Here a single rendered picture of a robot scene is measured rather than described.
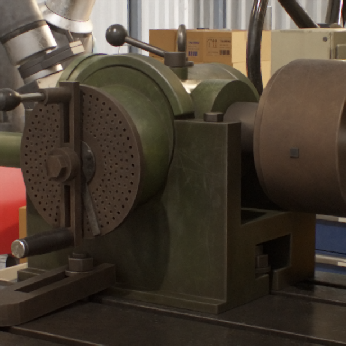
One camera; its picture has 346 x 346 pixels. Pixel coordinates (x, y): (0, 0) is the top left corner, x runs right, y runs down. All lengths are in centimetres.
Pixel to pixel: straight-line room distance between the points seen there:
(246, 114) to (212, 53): 821
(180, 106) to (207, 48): 828
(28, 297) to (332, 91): 42
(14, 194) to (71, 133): 442
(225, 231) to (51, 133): 24
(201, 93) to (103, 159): 17
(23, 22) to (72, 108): 75
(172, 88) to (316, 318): 33
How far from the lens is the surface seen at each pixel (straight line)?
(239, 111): 147
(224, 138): 138
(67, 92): 138
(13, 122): 274
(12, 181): 579
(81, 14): 285
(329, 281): 158
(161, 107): 143
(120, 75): 146
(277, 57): 174
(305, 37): 171
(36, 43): 211
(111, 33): 153
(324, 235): 376
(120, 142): 137
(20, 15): 212
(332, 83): 136
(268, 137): 137
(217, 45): 964
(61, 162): 137
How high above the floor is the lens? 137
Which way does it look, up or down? 8 degrees down
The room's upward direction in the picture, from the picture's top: straight up
